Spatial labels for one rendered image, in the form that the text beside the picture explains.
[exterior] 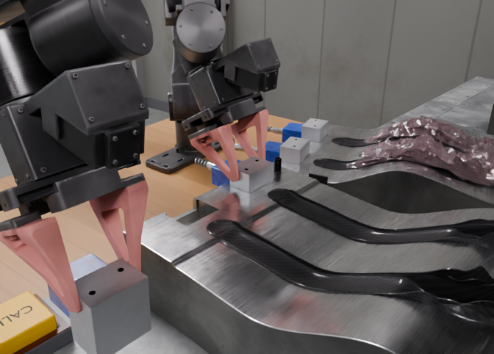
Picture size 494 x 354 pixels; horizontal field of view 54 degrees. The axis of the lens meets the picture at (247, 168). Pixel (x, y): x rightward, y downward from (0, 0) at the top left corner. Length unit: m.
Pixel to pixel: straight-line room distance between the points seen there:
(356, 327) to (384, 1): 2.39
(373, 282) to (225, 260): 0.15
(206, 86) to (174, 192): 0.28
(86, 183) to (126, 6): 0.12
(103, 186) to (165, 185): 0.51
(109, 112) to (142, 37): 0.08
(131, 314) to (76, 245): 0.35
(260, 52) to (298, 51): 2.38
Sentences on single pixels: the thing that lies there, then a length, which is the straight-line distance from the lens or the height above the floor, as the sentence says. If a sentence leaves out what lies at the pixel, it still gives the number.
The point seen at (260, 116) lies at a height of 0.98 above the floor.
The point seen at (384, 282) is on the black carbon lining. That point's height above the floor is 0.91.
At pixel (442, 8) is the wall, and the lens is 2.60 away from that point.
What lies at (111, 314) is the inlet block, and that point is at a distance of 0.38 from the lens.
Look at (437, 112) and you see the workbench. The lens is 1.32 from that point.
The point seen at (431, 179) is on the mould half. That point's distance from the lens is 0.71.
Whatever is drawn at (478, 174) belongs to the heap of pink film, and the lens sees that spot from 0.76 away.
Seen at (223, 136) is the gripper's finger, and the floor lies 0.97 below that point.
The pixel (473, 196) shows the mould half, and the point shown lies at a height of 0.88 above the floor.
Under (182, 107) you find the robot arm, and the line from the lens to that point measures 0.90.
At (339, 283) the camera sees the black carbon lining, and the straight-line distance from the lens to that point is 0.49.
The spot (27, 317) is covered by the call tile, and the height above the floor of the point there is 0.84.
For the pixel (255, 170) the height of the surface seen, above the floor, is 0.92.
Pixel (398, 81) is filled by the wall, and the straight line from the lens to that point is 2.72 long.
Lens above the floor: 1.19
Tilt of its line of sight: 25 degrees down
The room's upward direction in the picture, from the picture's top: straight up
